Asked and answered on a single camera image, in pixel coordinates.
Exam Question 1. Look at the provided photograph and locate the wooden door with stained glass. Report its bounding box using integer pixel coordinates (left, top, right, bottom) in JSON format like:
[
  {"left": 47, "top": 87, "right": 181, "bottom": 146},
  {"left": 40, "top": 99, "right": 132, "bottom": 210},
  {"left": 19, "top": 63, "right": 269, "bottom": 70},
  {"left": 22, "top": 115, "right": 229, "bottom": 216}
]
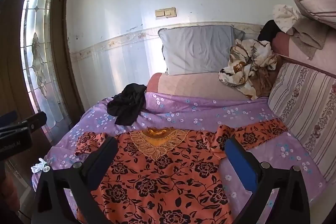
[{"left": 0, "top": 0, "right": 85, "bottom": 146}]

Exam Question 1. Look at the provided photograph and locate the dark cloth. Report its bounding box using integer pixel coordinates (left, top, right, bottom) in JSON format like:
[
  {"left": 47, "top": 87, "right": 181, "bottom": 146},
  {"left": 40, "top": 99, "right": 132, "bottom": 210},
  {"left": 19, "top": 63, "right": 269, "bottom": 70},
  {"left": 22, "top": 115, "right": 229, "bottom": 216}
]
[{"left": 257, "top": 20, "right": 282, "bottom": 42}]

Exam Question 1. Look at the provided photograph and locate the grey pillow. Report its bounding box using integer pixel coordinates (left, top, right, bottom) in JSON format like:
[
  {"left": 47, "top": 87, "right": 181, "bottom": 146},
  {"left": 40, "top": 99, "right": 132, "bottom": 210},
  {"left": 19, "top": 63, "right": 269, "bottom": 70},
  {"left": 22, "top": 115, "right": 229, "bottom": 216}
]
[{"left": 158, "top": 25, "right": 246, "bottom": 76}]

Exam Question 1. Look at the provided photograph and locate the cream brown floral blanket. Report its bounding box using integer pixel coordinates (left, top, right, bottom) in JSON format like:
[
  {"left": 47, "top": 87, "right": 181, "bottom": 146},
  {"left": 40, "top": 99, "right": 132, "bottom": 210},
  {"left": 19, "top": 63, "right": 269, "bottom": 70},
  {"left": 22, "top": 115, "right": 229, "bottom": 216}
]
[{"left": 218, "top": 39, "right": 278, "bottom": 101}]

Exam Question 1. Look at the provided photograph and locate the purple floral bed sheet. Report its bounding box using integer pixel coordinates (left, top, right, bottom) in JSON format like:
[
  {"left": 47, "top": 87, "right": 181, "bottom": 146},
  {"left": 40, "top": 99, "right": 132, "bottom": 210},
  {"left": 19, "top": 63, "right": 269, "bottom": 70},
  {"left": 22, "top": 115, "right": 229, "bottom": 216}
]
[{"left": 31, "top": 92, "right": 328, "bottom": 224}]

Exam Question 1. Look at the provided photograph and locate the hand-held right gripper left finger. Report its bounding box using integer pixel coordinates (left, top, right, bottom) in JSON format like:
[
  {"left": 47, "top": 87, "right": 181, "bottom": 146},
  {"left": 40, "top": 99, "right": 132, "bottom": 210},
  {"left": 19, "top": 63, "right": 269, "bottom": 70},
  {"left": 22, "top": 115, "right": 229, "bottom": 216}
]
[{"left": 31, "top": 136, "right": 119, "bottom": 224}]

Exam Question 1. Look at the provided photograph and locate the pink folded quilt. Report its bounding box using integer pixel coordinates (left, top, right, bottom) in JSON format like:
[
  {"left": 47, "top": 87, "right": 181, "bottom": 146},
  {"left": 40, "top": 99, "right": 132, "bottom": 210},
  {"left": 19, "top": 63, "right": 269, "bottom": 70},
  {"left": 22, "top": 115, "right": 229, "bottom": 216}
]
[{"left": 271, "top": 30, "right": 336, "bottom": 78}]

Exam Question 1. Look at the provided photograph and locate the beige wall switch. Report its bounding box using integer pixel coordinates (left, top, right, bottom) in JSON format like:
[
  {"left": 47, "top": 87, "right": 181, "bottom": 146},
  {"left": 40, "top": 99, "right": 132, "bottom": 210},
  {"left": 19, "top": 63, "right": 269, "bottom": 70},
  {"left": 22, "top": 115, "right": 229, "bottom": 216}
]
[{"left": 155, "top": 7, "right": 177, "bottom": 19}]

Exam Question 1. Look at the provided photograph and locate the cream patterned cloth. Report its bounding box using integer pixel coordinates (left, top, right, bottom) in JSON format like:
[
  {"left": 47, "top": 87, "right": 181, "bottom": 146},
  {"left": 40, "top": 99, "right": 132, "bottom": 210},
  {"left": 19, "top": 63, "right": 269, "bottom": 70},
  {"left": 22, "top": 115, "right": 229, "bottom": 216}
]
[{"left": 272, "top": 4, "right": 302, "bottom": 33}]

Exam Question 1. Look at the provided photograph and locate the pink striped pillow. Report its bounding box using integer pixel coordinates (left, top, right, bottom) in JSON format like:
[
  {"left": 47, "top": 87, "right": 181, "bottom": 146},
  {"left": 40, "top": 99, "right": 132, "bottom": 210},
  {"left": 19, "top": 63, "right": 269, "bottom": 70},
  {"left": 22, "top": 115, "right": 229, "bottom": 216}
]
[{"left": 290, "top": 0, "right": 336, "bottom": 30}]

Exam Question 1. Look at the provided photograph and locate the beige cloth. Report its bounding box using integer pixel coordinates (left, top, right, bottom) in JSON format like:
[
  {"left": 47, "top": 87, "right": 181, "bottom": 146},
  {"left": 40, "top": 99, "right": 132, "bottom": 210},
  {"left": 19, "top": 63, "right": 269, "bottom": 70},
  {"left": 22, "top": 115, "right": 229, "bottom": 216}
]
[{"left": 287, "top": 20, "right": 328, "bottom": 60}]

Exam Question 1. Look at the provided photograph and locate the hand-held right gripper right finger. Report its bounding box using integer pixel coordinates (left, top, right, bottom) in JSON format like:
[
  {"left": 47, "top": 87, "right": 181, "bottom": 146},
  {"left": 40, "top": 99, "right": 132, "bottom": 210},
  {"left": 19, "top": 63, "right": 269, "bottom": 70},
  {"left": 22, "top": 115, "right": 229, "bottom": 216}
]
[{"left": 225, "top": 137, "right": 311, "bottom": 224}]

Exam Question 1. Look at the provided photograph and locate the black cloth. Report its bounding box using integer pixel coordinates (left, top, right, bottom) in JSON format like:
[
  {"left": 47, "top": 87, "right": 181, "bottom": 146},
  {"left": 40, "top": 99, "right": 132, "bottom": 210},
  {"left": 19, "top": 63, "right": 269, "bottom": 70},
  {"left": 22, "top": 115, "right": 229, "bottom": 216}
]
[{"left": 106, "top": 84, "right": 147, "bottom": 126}]

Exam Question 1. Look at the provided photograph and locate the orange black floral shirt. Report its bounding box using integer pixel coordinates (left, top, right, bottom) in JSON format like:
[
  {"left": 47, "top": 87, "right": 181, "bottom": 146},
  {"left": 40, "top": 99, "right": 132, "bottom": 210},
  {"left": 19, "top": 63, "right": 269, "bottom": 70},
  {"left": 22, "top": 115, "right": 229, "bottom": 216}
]
[{"left": 75, "top": 119, "right": 288, "bottom": 224}]

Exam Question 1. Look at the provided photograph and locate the striped floral cushion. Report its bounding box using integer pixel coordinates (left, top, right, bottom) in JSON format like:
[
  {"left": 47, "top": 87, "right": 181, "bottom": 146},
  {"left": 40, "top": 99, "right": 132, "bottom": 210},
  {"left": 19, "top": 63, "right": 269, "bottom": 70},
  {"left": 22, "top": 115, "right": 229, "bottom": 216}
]
[{"left": 267, "top": 62, "right": 336, "bottom": 184}]

